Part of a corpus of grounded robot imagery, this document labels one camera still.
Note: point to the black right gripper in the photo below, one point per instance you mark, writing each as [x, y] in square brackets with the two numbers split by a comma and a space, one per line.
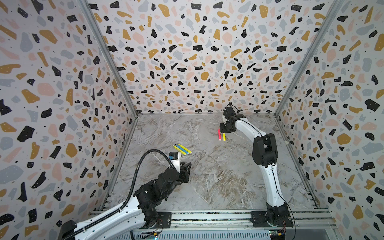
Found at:
[226, 127]

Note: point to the metal corner post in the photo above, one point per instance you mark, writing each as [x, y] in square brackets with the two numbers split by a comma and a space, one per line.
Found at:
[331, 14]
[84, 5]

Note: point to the metal corner post right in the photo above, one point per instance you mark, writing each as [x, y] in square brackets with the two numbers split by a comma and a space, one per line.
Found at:
[331, 14]

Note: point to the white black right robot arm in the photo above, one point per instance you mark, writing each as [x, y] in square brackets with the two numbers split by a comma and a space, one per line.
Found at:
[265, 155]

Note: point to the blue highlighter pen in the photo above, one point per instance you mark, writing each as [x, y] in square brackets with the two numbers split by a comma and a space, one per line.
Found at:
[183, 151]

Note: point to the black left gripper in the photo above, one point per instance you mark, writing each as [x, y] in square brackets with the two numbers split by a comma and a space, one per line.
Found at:
[184, 173]

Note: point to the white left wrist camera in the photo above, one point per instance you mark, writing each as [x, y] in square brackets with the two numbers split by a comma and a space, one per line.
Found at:
[175, 161]

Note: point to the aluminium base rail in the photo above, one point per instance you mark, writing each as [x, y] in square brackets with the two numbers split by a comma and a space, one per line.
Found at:
[303, 224]

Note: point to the pink highlighter pen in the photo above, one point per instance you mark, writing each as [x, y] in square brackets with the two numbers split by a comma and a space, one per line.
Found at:
[219, 135]

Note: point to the metal corner post left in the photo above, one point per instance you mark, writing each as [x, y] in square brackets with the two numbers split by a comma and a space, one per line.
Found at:
[84, 5]

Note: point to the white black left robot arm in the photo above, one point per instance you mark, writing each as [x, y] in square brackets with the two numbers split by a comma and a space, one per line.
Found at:
[140, 210]

